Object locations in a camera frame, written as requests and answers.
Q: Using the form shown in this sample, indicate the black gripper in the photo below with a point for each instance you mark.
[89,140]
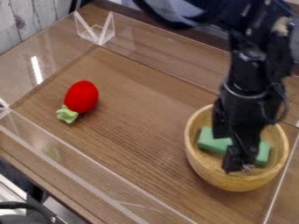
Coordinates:
[240,115]

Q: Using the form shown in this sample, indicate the green rectangular block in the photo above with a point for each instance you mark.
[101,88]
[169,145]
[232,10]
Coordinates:
[216,145]

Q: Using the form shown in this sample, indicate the brown wooden bowl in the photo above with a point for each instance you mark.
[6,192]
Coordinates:
[205,161]

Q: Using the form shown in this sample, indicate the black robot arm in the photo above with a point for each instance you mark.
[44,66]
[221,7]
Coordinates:
[259,27]

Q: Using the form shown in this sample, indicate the red plush strawberry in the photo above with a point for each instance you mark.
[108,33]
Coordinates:
[80,100]

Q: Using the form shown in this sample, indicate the clear acrylic tray wall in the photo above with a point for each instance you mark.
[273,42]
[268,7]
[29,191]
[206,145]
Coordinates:
[101,196]

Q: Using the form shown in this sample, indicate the clear acrylic corner bracket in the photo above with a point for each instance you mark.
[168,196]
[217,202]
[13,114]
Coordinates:
[96,34]

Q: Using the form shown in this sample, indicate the black metal bracket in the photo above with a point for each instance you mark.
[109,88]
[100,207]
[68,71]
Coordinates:
[42,212]

